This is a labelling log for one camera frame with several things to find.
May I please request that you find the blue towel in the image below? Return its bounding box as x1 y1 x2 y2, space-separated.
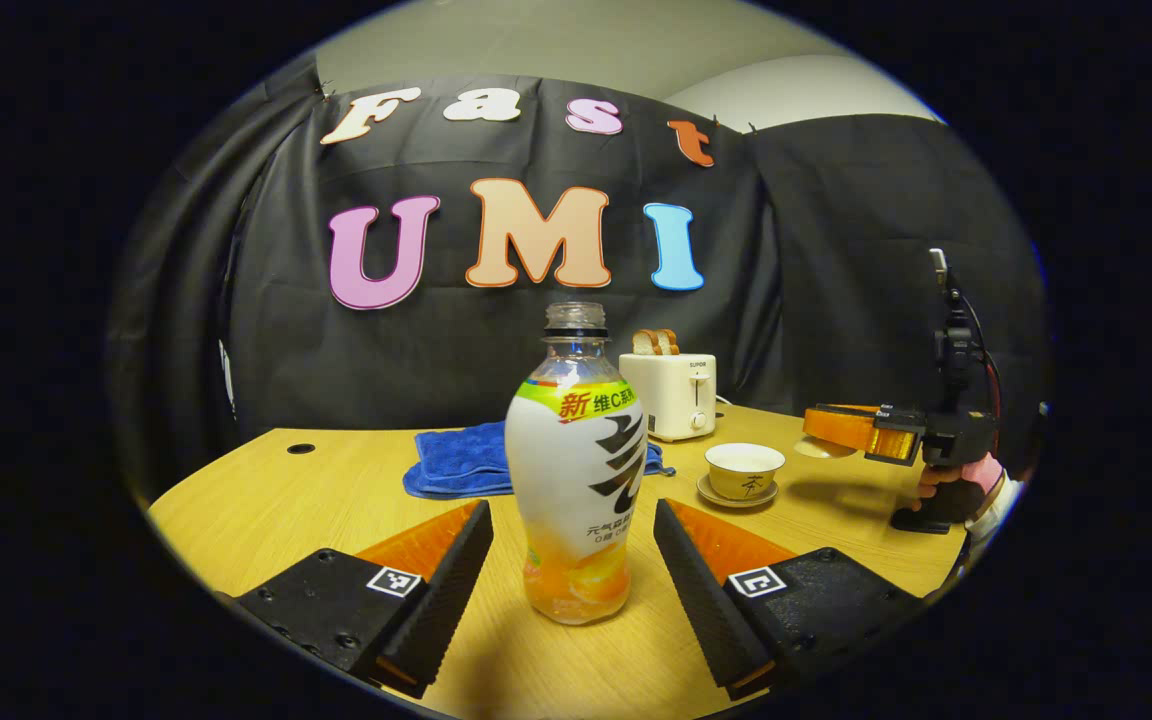
403 421 677 499

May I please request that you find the cream teacup saucer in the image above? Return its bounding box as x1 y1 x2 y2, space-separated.
696 472 779 509

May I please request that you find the cream ceramic teacup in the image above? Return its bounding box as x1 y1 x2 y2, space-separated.
704 443 787 501

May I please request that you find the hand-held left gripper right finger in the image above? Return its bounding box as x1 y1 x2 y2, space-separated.
653 498 927 701

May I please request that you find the white toaster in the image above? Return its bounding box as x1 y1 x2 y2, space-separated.
619 352 718 443

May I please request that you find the white orange water bottle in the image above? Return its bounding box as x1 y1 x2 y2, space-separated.
504 302 649 626

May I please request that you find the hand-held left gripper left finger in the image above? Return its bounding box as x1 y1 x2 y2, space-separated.
231 500 494 699

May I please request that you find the black backdrop cloth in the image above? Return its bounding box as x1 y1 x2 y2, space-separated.
106 55 1049 501

